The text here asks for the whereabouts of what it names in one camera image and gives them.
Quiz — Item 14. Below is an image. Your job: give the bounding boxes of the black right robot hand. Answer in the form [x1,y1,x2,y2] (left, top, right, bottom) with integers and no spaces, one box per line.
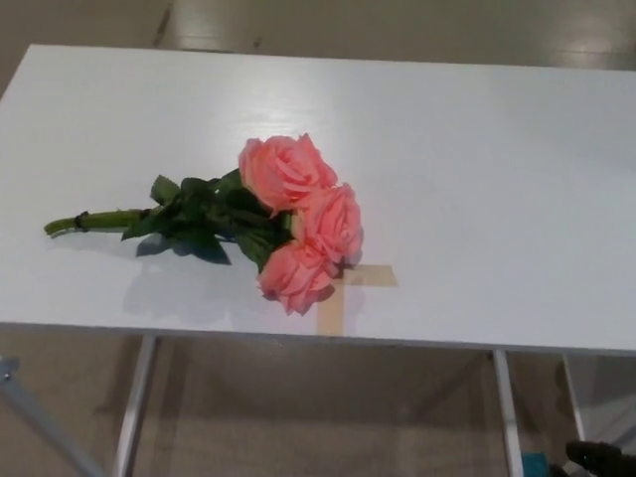
[549,439,636,477]

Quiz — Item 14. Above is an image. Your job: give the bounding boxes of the pink rose bouquet green stems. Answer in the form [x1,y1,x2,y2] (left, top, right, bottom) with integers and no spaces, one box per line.
[43,132,365,318]

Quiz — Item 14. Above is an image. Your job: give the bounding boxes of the white table leg thin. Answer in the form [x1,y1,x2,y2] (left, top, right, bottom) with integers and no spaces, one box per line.
[560,353,588,441]

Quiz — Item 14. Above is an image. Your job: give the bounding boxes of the grey metal stand leg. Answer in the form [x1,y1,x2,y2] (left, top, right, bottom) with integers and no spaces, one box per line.
[0,354,103,477]

